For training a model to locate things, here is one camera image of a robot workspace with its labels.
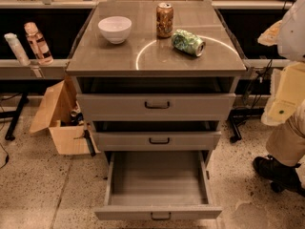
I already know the grey bottom drawer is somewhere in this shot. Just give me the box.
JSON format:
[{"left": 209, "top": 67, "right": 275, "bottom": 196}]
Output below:
[{"left": 95, "top": 151, "right": 222, "bottom": 220}]

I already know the grey drawer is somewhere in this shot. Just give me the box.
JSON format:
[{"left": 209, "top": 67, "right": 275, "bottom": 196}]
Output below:
[
  {"left": 77, "top": 77, "right": 234, "bottom": 121},
  {"left": 95, "top": 151, "right": 222, "bottom": 220},
  {"left": 92, "top": 121, "right": 221, "bottom": 151}
]

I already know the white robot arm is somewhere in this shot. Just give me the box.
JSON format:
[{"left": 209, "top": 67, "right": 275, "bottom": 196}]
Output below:
[{"left": 257, "top": 0, "right": 305, "bottom": 126}]

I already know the grey drawer cabinet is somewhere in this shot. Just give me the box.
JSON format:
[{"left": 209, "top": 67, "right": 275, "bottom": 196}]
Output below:
[{"left": 65, "top": 0, "right": 248, "bottom": 167}]

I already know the grey middle drawer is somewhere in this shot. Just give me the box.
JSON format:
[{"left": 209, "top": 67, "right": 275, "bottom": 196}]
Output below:
[{"left": 92, "top": 121, "right": 221, "bottom": 151}]

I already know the grey top drawer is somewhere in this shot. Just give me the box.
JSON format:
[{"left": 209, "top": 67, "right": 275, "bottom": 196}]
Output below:
[{"left": 77, "top": 77, "right": 234, "bottom": 121}]

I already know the black stand right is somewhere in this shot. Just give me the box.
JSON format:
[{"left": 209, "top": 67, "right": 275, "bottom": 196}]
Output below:
[{"left": 228, "top": 59, "right": 273, "bottom": 143}]

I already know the khaki trouser leg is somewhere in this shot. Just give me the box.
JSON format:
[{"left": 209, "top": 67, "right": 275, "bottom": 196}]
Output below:
[{"left": 266, "top": 100, "right": 305, "bottom": 167}]

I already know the black shoe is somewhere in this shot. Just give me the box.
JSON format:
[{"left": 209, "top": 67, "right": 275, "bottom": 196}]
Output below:
[{"left": 253, "top": 155, "right": 305, "bottom": 197}]

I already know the green soda can lying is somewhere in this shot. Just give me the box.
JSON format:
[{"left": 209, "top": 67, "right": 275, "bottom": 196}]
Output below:
[{"left": 172, "top": 29, "right": 205, "bottom": 57}]

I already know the upright brown soda can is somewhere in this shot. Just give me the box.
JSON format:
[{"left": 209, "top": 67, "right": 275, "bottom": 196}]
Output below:
[{"left": 156, "top": 2, "right": 173, "bottom": 38}]

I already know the white ceramic bowl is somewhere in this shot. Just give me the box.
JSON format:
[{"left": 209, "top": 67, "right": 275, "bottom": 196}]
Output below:
[{"left": 98, "top": 16, "right": 132, "bottom": 44}]

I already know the black tool by box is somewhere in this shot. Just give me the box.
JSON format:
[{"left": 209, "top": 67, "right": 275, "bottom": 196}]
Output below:
[{"left": 83, "top": 122, "right": 96, "bottom": 156}]

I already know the pink clear bottle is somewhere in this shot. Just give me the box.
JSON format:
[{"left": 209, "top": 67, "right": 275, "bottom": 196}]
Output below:
[{"left": 24, "top": 22, "right": 53, "bottom": 65}]

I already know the white spray bottle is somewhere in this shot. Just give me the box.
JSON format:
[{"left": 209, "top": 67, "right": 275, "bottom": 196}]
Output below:
[{"left": 4, "top": 32, "right": 30, "bottom": 66}]

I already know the black stand leg left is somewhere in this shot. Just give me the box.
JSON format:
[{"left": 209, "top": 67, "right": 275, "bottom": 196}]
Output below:
[{"left": 0, "top": 93, "right": 29, "bottom": 141}]

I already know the grey side shelf left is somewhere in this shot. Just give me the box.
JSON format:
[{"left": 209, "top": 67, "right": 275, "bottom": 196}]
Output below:
[{"left": 0, "top": 59, "right": 69, "bottom": 80}]

